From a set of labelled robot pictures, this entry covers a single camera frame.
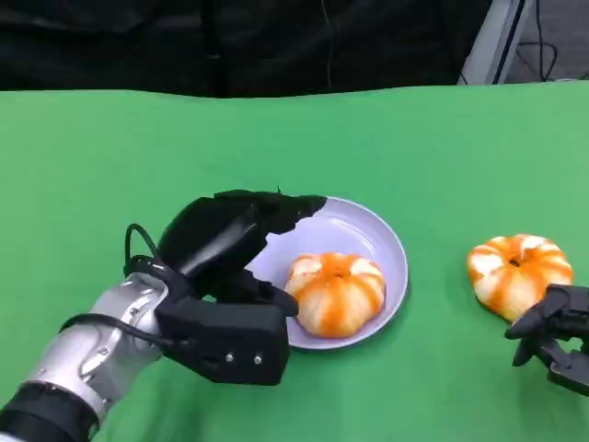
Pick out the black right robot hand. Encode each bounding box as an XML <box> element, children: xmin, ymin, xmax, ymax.
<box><xmin>504</xmin><ymin>284</ymin><xmax>589</xmax><ymax>398</ymax></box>

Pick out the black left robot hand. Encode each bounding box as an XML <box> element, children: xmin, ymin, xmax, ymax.
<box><xmin>156</xmin><ymin>187</ymin><xmax>329</xmax><ymax>319</ymax></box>

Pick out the orange white toy bread roll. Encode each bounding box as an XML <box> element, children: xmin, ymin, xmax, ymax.
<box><xmin>283</xmin><ymin>251</ymin><xmax>387</xmax><ymax>339</ymax></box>
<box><xmin>467</xmin><ymin>234</ymin><xmax>575</xmax><ymax>323</ymax></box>

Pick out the green table cloth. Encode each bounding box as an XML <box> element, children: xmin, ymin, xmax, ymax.
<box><xmin>0</xmin><ymin>80</ymin><xmax>589</xmax><ymax>442</ymax></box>

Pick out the lilac plate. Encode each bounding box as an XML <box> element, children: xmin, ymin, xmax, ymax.
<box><xmin>246</xmin><ymin>196</ymin><xmax>410</xmax><ymax>352</ymax></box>

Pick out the black backdrop curtain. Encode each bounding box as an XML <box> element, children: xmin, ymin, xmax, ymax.
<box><xmin>0</xmin><ymin>0</ymin><xmax>492</xmax><ymax>99</ymax></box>

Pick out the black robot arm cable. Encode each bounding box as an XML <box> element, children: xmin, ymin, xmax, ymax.
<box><xmin>58</xmin><ymin>223</ymin><xmax>197</xmax><ymax>349</ymax></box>

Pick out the thin black hanging cable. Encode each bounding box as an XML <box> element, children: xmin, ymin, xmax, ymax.
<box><xmin>320</xmin><ymin>0</ymin><xmax>336</xmax><ymax>92</ymax></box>

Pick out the black looped floor cable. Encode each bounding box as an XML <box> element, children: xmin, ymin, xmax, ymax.
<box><xmin>514</xmin><ymin>0</ymin><xmax>559</xmax><ymax>84</ymax></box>

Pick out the grey metal frame post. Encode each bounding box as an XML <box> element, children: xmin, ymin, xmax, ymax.
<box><xmin>457</xmin><ymin>0</ymin><xmax>538</xmax><ymax>87</ymax></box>

